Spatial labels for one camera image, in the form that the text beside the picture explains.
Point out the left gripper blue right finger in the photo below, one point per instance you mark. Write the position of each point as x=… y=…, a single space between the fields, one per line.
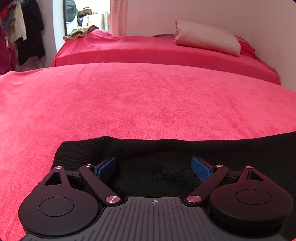
x=210 y=176

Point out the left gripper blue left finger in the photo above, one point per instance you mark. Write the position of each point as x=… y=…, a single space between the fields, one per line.
x=94 y=176

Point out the black knit pants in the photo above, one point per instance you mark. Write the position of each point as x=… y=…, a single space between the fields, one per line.
x=256 y=200

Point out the red blanket on near bed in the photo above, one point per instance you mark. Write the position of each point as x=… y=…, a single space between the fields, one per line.
x=42 y=108

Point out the red covered far bed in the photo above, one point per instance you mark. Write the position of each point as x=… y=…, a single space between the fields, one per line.
x=101 y=46

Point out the folded red blanket stack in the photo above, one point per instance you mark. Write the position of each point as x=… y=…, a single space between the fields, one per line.
x=246 y=48

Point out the hanging black garment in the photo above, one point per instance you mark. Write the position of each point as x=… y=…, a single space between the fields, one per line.
x=33 y=45

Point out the hanging magenta garment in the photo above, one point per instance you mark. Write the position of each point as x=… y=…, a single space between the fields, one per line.
x=8 y=57

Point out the olive cloth on far bed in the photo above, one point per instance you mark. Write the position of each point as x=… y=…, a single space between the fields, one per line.
x=79 y=32

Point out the beige embossed pillow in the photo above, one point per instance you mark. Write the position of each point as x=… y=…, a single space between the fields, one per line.
x=206 y=36

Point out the hanging cream garment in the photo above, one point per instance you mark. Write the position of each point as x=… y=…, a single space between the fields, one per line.
x=17 y=29

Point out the pink curtain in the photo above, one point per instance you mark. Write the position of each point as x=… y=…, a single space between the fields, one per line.
x=118 y=17

